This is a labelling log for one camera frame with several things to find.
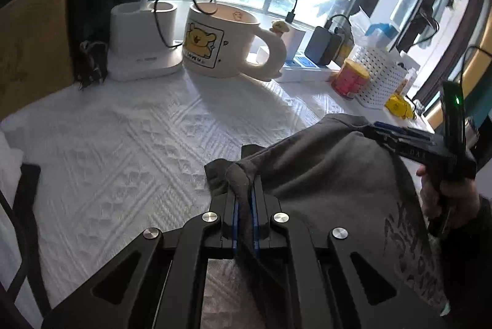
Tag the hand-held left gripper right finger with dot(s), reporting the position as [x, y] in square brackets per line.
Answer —
[255, 225]

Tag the white desk lamp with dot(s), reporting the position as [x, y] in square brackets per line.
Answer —
[138, 56]

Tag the white power strip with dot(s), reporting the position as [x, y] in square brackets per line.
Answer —
[307, 72]

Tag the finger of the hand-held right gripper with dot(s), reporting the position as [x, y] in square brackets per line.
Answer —
[388, 142]
[403, 132]

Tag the white garment with black trim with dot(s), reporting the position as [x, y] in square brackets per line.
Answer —
[9, 159]

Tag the grey shirt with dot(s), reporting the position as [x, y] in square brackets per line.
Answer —
[326, 179]

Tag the red can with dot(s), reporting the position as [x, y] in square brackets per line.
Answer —
[349, 81]

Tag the black charger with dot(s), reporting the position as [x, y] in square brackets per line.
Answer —
[323, 44]

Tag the white charger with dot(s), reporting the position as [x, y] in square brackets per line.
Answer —
[296, 40]

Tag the white textured tablecloth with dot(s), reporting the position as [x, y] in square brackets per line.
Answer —
[115, 144]

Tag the yellow packet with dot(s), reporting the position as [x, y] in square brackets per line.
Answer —
[399, 107]

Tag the teal curtain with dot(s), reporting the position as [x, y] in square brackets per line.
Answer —
[96, 6]
[482, 106]

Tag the brown cardboard box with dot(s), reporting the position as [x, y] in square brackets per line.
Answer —
[34, 44]

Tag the white perforated basket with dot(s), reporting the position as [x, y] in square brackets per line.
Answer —
[380, 81]

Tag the yellow curtain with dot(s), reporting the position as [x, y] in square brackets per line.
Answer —
[476, 63]

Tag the person's right forearm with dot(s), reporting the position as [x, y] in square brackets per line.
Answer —
[469, 267]

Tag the person's right hand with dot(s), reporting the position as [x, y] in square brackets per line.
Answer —
[428, 198]

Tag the blue and white packet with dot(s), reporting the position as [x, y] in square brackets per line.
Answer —
[378, 31]

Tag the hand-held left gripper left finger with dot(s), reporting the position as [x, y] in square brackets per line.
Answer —
[236, 225]

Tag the cream bear print mug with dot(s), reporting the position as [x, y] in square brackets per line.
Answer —
[219, 44]

